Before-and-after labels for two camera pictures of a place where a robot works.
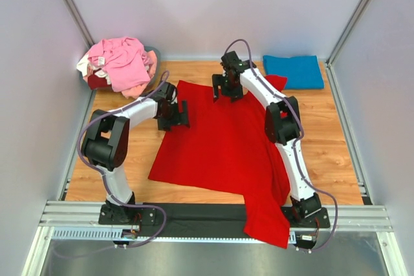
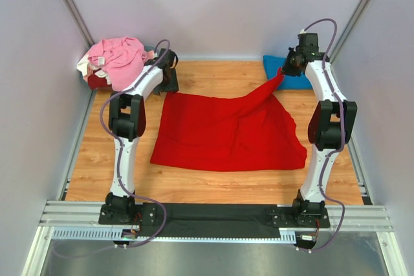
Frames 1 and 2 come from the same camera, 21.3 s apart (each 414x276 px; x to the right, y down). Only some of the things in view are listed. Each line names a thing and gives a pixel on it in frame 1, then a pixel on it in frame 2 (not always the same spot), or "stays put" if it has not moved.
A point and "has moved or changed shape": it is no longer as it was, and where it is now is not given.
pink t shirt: (123, 59) stays put
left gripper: (165, 126) to (172, 87)
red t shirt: (226, 153) has moved or changed shape
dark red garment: (96, 82) stays put
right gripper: (218, 79) to (286, 70)
